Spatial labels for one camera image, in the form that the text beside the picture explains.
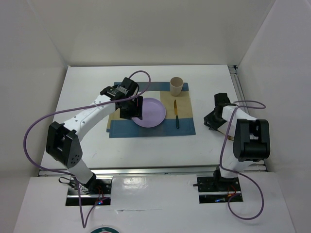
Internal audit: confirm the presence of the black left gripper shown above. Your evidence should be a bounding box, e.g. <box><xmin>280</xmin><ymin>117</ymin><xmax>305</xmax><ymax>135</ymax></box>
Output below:
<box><xmin>119</xmin><ymin>95</ymin><xmax>143</xmax><ymax>120</ymax></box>

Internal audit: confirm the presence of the purple plastic plate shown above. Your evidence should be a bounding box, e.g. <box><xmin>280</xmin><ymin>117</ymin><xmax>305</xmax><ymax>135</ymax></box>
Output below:
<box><xmin>132</xmin><ymin>98</ymin><xmax>166</xmax><ymax>128</ymax></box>

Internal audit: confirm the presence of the blue beige checked placemat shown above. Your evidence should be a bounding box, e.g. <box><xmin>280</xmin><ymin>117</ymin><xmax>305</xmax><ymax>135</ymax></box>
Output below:
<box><xmin>106</xmin><ymin>82</ymin><xmax>196</xmax><ymax>138</ymax></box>

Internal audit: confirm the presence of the yellow knife green handle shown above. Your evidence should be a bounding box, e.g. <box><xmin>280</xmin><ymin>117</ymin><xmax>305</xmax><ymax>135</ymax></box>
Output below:
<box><xmin>173</xmin><ymin>100</ymin><xmax>180</xmax><ymax>129</ymax></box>

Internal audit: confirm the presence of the beige cup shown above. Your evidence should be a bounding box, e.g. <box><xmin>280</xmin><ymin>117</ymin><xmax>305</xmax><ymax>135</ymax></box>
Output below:
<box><xmin>170</xmin><ymin>77</ymin><xmax>184</xmax><ymax>96</ymax></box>

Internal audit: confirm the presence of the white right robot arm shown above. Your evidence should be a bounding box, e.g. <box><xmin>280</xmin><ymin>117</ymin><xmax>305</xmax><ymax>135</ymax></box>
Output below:
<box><xmin>204</xmin><ymin>93</ymin><xmax>270</xmax><ymax>191</ymax></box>

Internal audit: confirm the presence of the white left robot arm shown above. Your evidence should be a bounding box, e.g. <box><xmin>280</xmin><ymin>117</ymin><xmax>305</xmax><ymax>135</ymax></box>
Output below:
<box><xmin>46</xmin><ymin>78</ymin><xmax>143</xmax><ymax>194</ymax></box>

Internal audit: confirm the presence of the green round sticker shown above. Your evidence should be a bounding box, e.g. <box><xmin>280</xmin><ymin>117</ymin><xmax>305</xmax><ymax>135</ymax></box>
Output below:
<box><xmin>91</xmin><ymin>227</ymin><xmax>120</xmax><ymax>233</ymax></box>

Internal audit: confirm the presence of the aluminium front rail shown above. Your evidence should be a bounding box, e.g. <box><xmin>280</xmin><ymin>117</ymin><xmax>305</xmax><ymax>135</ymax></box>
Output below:
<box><xmin>38</xmin><ymin>162</ymin><xmax>267</xmax><ymax>176</ymax></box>

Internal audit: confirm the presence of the aluminium rail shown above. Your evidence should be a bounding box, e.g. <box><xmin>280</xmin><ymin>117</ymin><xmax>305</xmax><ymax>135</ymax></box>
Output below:
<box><xmin>38</xmin><ymin>162</ymin><xmax>267</xmax><ymax>176</ymax></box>
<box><xmin>228</xmin><ymin>65</ymin><xmax>258</xmax><ymax>171</ymax></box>

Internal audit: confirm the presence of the aluminium right side rail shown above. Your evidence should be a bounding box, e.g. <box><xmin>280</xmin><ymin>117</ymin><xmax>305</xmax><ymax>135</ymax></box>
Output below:
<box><xmin>228</xmin><ymin>65</ymin><xmax>258</xmax><ymax>171</ymax></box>

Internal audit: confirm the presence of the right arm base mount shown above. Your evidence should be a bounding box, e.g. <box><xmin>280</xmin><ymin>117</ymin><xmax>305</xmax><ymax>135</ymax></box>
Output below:
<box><xmin>192</xmin><ymin>169</ymin><xmax>243</xmax><ymax>204</ymax></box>

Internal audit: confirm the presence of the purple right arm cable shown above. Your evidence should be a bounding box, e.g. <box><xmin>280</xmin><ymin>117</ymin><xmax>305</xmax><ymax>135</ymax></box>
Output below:
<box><xmin>219</xmin><ymin>100</ymin><xmax>266</xmax><ymax>220</ymax></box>

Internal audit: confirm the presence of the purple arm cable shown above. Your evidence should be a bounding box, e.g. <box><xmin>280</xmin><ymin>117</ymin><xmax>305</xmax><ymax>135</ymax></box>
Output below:
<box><xmin>219</xmin><ymin>100</ymin><xmax>266</xmax><ymax>220</ymax></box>
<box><xmin>23</xmin><ymin>70</ymin><xmax>152</xmax><ymax>229</ymax></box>

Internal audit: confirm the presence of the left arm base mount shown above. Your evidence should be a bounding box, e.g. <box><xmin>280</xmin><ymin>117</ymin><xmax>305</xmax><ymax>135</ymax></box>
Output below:
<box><xmin>58</xmin><ymin>177</ymin><xmax>112</xmax><ymax>206</ymax></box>

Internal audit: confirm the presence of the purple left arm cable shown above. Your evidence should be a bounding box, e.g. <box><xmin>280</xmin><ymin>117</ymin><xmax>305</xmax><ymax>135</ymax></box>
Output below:
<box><xmin>23</xmin><ymin>70</ymin><xmax>152</xmax><ymax>229</ymax></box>

